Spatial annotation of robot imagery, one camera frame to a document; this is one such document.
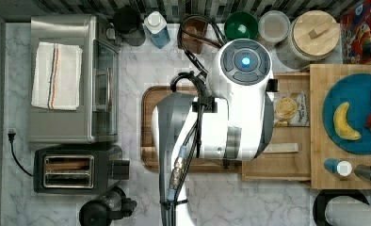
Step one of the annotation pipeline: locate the wooden drawer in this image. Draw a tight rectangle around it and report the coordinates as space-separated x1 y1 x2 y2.
241 73 311 181

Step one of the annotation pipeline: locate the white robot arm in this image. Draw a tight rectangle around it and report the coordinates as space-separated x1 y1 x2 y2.
152 39 278 226

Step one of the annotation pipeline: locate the snack packet in drawer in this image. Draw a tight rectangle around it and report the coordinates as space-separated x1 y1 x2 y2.
273 90 310 127

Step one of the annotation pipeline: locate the brown wooden tray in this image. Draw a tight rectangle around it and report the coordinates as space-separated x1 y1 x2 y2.
141 86 242 173

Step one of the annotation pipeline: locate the brown wooden utensil holder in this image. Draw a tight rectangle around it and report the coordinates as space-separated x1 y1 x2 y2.
177 18 208 55

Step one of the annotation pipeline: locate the flat wooden stick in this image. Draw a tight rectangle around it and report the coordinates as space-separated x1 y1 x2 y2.
264 143 298 153

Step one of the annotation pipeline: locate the blue white carton bottle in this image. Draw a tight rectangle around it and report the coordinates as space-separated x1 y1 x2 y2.
144 11 170 49

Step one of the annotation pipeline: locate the green mug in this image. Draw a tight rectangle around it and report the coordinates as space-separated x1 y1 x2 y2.
224 12 258 40

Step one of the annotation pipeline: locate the black round canister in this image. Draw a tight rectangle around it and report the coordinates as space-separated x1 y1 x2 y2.
113 6 146 46

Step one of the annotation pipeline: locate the silver toaster oven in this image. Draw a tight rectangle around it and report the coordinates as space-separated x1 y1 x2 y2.
29 14 119 143

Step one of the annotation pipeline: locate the black coffee grinder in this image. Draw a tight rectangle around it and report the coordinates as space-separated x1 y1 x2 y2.
79 186 137 226

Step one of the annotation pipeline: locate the black two-slot toaster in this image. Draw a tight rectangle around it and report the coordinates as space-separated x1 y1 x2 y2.
33 143 130 195

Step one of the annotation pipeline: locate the clear plastic lidded container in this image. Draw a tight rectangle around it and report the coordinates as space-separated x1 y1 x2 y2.
258 10 290 43

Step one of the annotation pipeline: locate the white striped folded towel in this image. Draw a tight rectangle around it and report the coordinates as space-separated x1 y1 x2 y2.
31 42 83 110

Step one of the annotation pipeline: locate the glass jar wooden lid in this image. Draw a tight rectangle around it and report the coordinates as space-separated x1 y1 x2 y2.
276 10 340 71

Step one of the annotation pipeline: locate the yellow plush banana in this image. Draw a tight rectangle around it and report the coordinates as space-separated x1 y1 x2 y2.
333 102 362 140

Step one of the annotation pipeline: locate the blue shaker white cap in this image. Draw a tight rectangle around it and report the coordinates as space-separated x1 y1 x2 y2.
324 158 352 177

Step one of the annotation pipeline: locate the teal round plate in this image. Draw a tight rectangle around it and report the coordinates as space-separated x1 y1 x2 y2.
322 73 371 154

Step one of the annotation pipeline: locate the paper towel roll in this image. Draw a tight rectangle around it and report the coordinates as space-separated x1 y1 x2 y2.
313 189 371 226

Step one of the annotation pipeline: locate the red Froot Loops box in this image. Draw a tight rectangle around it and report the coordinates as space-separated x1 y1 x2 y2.
341 0 371 64

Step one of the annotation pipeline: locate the dark shaker white cap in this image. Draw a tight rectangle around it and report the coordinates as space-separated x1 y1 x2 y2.
354 164 371 184

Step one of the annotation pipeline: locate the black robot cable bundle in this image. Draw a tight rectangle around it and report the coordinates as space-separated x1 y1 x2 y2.
160 14 228 226

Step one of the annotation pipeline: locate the black power cord plug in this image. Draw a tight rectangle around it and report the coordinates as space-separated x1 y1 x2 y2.
7 128 34 177

